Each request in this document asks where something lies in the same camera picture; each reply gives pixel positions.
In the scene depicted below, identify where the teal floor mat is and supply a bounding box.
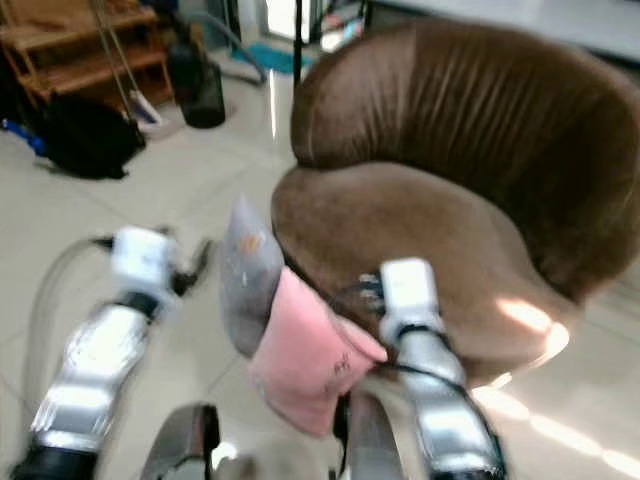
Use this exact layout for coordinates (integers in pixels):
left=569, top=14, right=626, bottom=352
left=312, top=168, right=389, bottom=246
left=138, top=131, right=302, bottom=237
left=240, top=41, right=303, bottom=74

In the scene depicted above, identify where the left robot leg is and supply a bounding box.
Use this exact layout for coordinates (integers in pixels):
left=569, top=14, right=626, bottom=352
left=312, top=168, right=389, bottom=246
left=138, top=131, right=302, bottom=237
left=139, top=401, right=222, bottom=480

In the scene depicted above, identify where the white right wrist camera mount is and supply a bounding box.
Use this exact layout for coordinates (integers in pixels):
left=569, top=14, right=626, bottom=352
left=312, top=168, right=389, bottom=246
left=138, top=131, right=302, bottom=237
left=377, top=257, right=442, bottom=338

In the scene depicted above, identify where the blue object on floor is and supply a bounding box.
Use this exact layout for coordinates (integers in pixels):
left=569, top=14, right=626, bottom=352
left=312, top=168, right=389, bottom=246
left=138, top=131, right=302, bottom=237
left=2, top=117, right=52, bottom=157

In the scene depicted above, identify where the wooden shelf rack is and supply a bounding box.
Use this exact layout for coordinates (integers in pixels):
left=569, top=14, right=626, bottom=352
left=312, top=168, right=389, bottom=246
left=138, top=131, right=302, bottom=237
left=0, top=0, right=177, bottom=111

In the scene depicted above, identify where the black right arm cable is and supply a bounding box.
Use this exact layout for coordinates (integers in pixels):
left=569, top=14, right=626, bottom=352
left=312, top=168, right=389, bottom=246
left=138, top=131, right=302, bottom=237
left=368, top=360, right=503, bottom=471

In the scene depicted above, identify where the brown velvet tub sofa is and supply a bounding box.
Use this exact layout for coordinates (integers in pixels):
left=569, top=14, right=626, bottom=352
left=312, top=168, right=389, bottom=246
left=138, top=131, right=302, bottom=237
left=270, top=17, right=640, bottom=387

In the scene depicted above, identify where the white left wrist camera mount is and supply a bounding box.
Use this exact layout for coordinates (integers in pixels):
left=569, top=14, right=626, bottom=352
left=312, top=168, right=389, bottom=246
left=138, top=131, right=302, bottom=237
left=110, top=226, right=180, bottom=297

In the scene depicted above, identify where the grey hose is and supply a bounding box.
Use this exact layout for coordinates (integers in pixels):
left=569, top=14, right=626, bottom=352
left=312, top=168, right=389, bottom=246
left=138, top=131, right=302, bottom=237
left=188, top=11, right=268, bottom=87

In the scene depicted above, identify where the grey pillow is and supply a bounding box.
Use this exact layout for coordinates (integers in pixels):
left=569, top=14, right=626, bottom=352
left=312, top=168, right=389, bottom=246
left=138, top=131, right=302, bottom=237
left=218, top=194, right=287, bottom=359

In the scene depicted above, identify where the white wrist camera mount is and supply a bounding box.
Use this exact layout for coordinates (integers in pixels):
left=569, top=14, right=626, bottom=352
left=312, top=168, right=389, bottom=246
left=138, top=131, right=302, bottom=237
left=377, top=257, right=442, bottom=338
left=110, top=226, right=180, bottom=297

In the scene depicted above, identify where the black bag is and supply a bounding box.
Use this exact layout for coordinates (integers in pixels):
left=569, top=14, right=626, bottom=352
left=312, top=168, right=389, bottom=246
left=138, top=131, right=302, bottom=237
left=40, top=94, right=151, bottom=182

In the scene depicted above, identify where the grey left arm cable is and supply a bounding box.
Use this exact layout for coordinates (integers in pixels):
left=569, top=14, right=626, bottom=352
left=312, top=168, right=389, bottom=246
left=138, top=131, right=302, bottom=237
left=20, top=236, right=117, bottom=433

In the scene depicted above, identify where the mop with long handle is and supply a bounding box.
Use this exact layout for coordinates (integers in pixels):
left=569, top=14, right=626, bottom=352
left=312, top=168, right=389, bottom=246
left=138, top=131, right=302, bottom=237
left=90, top=0, right=167, bottom=133

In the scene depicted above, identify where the pink pillow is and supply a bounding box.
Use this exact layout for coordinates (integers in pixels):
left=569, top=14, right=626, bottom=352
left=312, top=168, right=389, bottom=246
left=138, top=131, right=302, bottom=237
left=248, top=266, right=390, bottom=439

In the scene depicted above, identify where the dark waste bin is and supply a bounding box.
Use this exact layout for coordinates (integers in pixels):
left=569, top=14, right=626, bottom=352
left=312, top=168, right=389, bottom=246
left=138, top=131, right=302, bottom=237
left=167, top=38, right=228, bottom=130

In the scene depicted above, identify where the black table leg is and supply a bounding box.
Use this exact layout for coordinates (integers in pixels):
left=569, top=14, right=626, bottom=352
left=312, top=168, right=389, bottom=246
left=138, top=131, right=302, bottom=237
left=292, top=0, right=308, bottom=83

